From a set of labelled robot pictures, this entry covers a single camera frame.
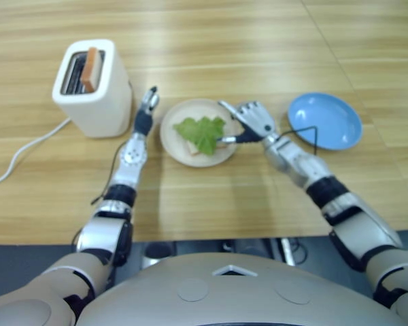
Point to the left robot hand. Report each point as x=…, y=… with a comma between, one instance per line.
x=144, y=119

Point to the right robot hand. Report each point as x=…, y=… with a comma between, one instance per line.
x=258, y=119

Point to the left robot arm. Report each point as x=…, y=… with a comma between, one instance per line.
x=98, y=234

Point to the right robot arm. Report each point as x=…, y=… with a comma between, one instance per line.
x=340, y=207

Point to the beige plate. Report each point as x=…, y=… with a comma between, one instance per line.
x=177, y=136

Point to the cream toaster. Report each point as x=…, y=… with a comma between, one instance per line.
x=94, y=91

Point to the green lettuce leaf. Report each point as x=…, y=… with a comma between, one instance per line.
x=202, y=131

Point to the bread slice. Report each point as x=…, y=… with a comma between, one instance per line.
x=194, y=148
x=90, y=69

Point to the blue plate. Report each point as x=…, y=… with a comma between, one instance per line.
x=330, y=119

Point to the robot body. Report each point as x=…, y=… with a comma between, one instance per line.
x=238, y=292

